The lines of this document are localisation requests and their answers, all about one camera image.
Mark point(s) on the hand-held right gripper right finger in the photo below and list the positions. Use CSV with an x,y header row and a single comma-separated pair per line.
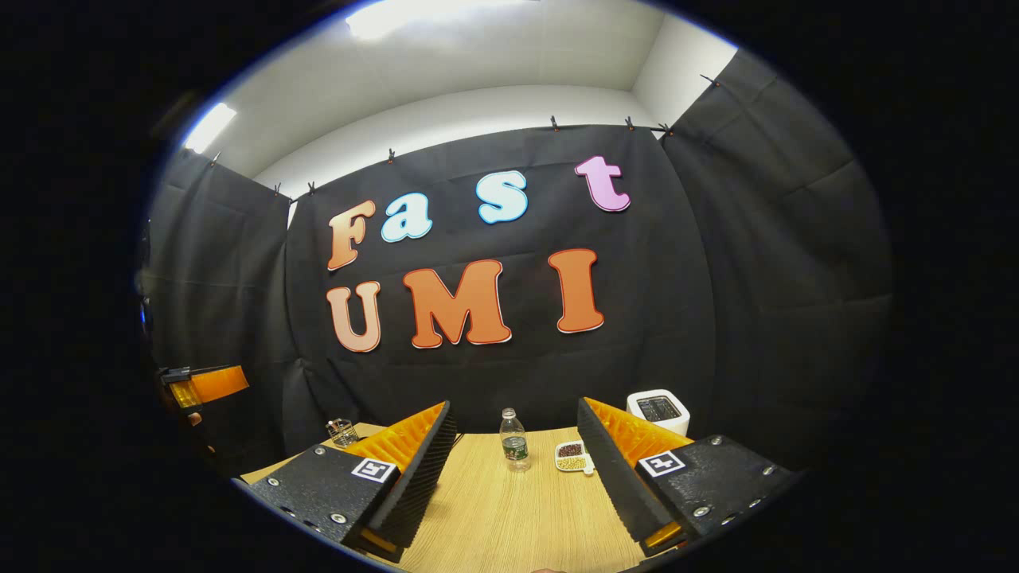
x,y
617,485

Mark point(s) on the large ceiling light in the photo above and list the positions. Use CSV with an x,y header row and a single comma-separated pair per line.
x,y
398,16

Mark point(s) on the white divided bean dish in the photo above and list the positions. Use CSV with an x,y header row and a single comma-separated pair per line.
x,y
569,458

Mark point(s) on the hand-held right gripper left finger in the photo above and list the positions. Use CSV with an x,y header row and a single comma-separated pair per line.
x,y
422,477

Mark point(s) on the black backdrop cloth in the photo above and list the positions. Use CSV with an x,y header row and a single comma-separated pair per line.
x,y
716,278

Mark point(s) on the white toaster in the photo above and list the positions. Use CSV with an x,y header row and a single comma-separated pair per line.
x,y
657,410

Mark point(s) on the small glass jar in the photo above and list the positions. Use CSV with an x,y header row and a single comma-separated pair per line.
x,y
342,433

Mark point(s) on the clear plastic water bottle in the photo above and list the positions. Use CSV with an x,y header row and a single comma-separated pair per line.
x,y
514,442

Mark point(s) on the small ceiling light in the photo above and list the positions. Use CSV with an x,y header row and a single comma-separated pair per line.
x,y
209,127

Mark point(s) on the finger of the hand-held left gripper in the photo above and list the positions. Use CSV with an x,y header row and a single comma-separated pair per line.
x,y
215,384

